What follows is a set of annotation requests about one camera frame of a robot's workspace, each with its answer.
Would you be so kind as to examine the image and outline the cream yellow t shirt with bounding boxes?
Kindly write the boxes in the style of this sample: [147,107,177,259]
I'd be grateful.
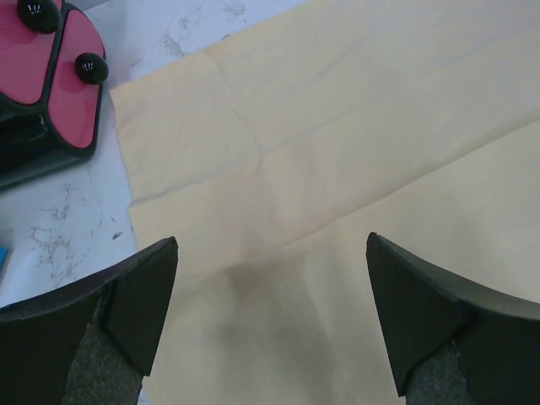
[111,1,539,404]

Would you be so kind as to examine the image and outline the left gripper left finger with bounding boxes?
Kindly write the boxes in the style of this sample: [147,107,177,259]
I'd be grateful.
[1,237,178,404]

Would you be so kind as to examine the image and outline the black and pink box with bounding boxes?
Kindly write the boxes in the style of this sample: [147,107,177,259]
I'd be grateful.
[1,1,109,188]

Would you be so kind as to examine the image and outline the blue paperback book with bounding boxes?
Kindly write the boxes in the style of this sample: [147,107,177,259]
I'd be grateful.
[0,246,9,269]

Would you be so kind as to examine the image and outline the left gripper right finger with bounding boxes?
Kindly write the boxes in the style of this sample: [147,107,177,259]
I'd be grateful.
[365,232,539,404]

